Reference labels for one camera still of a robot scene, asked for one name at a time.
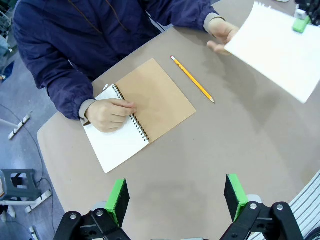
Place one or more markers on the brown spiral notebook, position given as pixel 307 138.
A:
pixel 155 100

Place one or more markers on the white torn notebook sheet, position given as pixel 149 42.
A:
pixel 275 55

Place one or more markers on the white floor bar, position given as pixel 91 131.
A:
pixel 38 201
pixel 20 125

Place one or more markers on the person's left hand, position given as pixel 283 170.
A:
pixel 221 31

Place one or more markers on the grey ribbed aluminium frame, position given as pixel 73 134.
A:
pixel 307 200

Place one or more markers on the grey plastic stool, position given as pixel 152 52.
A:
pixel 18 185

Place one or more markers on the person's right forearm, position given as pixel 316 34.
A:
pixel 70 97

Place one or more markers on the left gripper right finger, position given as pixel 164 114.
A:
pixel 236 197

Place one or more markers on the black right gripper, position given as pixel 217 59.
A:
pixel 313 10

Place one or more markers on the person's left forearm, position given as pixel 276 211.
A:
pixel 192 12

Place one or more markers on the person's right hand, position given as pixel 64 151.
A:
pixel 107 116

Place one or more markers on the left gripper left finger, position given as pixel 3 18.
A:
pixel 117 202

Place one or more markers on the tiny white paper scrap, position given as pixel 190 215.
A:
pixel 105 87

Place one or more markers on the blue fabric item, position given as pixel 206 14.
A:
pixel 8 72

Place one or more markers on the yellow pencil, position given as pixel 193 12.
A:
pixel 192 79

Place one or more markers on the white shoe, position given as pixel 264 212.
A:
pixel 11 211

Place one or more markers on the person in navy jacket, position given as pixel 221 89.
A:
pixel 75 25

